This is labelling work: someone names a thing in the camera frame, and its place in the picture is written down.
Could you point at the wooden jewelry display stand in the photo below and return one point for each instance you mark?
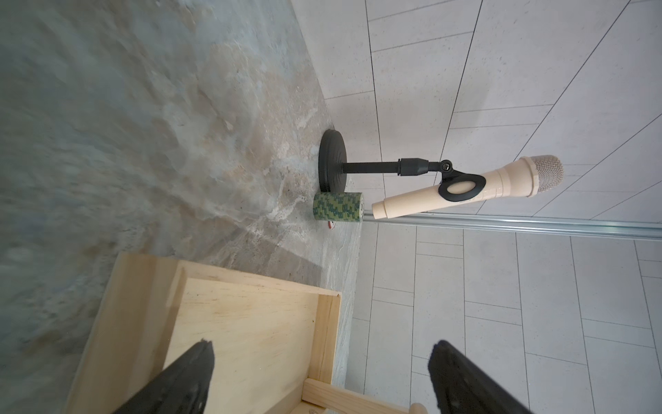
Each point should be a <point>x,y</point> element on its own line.
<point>252,344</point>

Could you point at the aluminium corner profile right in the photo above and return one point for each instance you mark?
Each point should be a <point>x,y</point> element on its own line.
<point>533,225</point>

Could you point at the beige microphone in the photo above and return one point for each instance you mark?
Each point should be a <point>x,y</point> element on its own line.
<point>523,178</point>

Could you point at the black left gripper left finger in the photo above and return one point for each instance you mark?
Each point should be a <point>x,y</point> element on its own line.
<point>183,387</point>

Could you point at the green camouflage tape roll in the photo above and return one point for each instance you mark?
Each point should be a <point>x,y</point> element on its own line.
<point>339,207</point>

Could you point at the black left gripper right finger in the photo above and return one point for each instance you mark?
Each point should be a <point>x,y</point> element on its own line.
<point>462,387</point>

